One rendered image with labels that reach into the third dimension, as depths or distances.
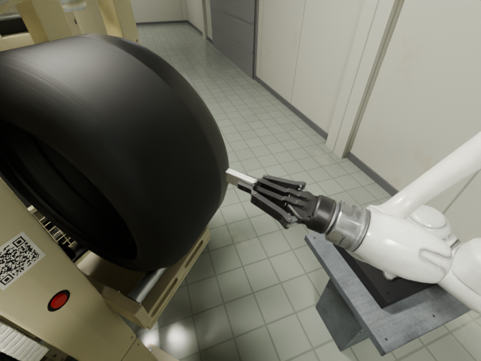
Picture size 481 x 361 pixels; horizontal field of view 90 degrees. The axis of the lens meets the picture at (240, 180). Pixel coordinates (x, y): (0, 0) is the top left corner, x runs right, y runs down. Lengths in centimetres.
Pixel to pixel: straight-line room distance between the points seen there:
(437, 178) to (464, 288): 43
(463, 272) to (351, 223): 56
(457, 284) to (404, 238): 53
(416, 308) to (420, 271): 67
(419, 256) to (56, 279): 69
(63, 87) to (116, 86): 8
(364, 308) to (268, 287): 80
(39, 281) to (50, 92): 36
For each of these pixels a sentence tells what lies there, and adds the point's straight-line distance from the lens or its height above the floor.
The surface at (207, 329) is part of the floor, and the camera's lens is 168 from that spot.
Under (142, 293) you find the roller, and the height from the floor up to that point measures 91.
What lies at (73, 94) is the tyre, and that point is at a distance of 48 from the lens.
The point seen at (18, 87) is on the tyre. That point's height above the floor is 146.
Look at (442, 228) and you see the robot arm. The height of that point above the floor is 98.
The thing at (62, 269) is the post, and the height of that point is 112.
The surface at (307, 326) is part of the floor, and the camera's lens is 172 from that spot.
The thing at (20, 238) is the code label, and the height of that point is 125.
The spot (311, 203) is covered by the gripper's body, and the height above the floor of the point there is 123.
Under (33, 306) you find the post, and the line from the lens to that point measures 66.
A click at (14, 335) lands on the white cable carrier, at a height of 107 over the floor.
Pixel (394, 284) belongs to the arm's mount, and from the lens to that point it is 114.
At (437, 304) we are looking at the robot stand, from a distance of 126.
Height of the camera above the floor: 159
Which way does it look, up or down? 41 degrees down
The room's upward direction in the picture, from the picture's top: straight up
